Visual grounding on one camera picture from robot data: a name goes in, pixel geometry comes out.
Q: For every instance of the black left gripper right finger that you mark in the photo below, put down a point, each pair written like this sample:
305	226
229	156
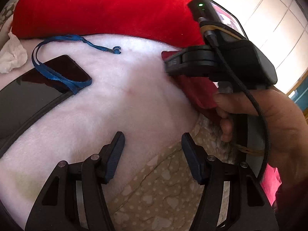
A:
248	206

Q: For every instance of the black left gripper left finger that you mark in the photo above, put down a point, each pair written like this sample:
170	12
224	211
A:
56	206

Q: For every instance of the dark red garment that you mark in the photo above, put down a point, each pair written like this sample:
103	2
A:
190	77

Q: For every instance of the person's right hand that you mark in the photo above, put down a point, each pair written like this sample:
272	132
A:
286	124

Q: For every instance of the white glossy wardrobe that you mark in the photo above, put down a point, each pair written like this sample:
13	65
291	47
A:
279	29

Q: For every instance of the red embroidered pillow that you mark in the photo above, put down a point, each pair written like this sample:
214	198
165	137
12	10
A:
167	21

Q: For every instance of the quilted heart pattern bedspread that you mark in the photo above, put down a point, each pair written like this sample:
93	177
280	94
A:
153	188

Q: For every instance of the white fleece blanket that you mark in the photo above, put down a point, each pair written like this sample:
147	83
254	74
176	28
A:
130	92

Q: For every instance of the black smartphone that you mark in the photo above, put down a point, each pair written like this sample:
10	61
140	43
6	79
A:
63	65

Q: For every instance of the crumpled white tissue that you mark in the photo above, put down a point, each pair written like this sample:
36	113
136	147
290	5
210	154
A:
13	54

